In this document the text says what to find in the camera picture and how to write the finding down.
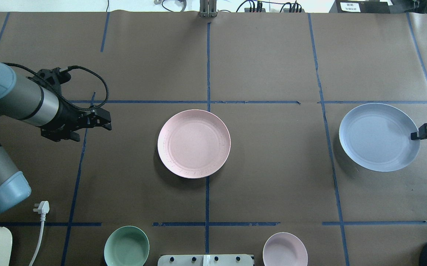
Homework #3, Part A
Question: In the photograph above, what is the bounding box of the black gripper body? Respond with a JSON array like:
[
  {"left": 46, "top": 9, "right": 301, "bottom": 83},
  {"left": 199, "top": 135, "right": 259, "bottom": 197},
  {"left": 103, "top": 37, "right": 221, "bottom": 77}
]
[{"left": 41, "top": 100, "right": 88, "bottom": 142}]

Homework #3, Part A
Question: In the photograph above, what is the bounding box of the blue plate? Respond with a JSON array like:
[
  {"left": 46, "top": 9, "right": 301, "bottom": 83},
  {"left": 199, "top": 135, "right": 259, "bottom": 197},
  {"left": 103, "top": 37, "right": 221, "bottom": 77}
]
[{"left": 338, "top": 103, "right": 420, "bottom": 172}]

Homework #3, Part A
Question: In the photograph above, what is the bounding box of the pink plate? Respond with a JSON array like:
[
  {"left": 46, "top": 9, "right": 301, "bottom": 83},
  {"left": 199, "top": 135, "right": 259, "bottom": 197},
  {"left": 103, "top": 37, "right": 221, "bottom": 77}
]
[{"left": 157, "top": 109, "right": 231, "bottom": 180}]

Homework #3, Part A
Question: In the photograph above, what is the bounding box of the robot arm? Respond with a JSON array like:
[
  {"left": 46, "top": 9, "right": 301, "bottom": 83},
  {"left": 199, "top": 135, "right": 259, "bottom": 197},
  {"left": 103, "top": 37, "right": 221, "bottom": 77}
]
[{"left": 0, "top": 62, "right": 112, "bottom": 215}]

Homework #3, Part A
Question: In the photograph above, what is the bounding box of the green bowl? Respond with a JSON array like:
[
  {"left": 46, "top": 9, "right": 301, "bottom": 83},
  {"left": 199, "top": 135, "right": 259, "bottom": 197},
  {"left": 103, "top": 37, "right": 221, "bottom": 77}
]
[{"left": 104, "top": 226, "right": 150, "bottom": 266}]

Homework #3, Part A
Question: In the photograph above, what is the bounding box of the black box with label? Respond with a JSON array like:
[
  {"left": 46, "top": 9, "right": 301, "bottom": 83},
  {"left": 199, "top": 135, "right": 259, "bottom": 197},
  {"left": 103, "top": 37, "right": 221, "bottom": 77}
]
[{"left": 328, "top": 0, "right": 390, "bottom": 14}]

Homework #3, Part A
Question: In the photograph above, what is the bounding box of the pink bowl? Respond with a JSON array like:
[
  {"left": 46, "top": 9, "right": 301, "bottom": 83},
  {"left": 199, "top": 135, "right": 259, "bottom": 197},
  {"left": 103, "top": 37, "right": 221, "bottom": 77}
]
[{"left": 262, "top": 232, "right": 309, "bottom": 266}]

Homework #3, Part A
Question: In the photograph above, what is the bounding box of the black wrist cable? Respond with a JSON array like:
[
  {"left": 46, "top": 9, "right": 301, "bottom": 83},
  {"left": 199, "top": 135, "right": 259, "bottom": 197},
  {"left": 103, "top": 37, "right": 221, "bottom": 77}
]
[{"left": 3, "top": 62, "right": 110, "bottom": 111}]

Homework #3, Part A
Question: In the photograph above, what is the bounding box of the white power plug cable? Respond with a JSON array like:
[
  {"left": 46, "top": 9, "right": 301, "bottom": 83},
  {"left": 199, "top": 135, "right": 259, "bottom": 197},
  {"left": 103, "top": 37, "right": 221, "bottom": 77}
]
[{"left": 29, "top": 201, "right": 50, "bottom": 266}]

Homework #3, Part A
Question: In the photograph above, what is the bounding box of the aluminium frame post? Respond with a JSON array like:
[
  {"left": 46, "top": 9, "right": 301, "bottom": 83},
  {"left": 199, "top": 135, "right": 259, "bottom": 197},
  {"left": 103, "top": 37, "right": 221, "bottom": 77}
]
[{"left": 199, "top": 0, "right": 218, "bottom": 17}]

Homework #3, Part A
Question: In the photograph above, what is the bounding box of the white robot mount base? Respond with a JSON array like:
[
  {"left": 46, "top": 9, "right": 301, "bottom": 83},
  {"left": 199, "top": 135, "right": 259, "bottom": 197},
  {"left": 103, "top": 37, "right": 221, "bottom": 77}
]
[{"left": 157, "top": 254, "right": 255, "bottom": 266}]

